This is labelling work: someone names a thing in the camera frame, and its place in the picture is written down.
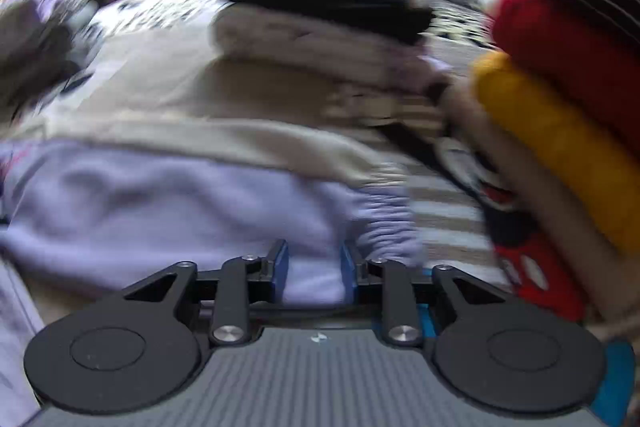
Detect purple clothes pile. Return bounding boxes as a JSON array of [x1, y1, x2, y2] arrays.
[[1, 0, 104, 109]]

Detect white printed folded garment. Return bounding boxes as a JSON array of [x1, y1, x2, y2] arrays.
[[210, 3, 450, 93]]

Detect red folded sweater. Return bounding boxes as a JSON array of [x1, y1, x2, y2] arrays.
[[491, 0, 639, 153]]

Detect beige folded garment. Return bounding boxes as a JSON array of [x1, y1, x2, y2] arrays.
[[439, 82, 639, 321]]

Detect lavender pants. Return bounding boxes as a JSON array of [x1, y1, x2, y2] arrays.
[[1, 141, 423, 306]]

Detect yellow folded sweater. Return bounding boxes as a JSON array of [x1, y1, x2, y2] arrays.
[[471, 51, 639, 257]]

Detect Mickey Mouse plush blanket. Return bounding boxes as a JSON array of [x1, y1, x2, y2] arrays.
[[3, 26, 586, 323]]

